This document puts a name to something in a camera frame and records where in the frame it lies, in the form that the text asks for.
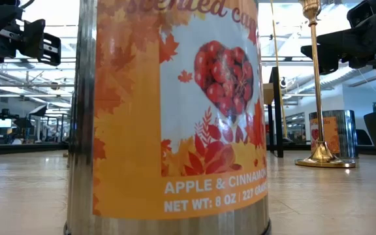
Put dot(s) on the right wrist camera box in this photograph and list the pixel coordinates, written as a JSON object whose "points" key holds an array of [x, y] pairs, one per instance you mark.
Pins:
{"points": [[364, 13]]}

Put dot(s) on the black office chair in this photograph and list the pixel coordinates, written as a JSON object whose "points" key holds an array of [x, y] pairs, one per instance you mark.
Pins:
{"points": [[364, 138]]}

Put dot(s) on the gold candlestick holder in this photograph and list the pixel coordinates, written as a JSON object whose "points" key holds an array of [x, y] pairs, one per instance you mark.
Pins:
{"points": [[320, 153]]}

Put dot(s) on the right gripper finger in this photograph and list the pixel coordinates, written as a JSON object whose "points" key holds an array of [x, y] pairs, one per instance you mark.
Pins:
{"points": [[322, 62], [338, 42]]}

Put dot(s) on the apple cinnamon scented candle tin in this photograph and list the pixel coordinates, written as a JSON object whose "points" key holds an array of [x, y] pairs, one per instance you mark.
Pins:
{"points": [[126, 130], [346, 130]]}

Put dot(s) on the wooden shelf with black legs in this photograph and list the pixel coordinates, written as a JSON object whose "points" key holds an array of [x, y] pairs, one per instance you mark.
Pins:
{"points": [[276, 114]]}

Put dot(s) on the black table edge rail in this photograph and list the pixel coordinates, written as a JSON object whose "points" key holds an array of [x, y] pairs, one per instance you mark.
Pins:
{"points": [[18, 149]]}

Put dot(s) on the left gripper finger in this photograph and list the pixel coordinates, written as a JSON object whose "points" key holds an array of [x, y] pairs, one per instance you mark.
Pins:
{"points": [[31, 39], [52, 55]]}

